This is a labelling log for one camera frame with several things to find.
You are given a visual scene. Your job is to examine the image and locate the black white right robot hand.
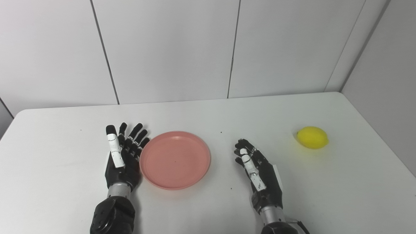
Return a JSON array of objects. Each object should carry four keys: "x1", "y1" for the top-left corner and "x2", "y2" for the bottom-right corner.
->
[{"x1": 234, "y1": 139, "x2": 284, "y2": 215}]

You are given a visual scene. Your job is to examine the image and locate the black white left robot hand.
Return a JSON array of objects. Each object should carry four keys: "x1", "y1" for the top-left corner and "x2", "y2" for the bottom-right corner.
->
[{"x1": 105, "y1": 122, "x2": 150, "y2": 192}]

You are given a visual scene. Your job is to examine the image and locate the pink round plate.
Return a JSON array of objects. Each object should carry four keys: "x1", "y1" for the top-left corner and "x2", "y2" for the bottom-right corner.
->
[{"x1": 139, "y1": 131, "x2": 212, "y2": 190}]

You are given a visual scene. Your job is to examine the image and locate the yellow lemon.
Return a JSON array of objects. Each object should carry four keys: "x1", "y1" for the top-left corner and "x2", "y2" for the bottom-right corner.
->
[{"x1": 296, "y1": 126, "x2": 329, "y2": 150}]

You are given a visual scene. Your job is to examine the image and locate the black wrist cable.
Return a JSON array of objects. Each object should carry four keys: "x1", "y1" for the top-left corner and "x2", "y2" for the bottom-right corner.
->
[{"x1": 286, "y1": 218, "x2": 310, "y2": 234}]

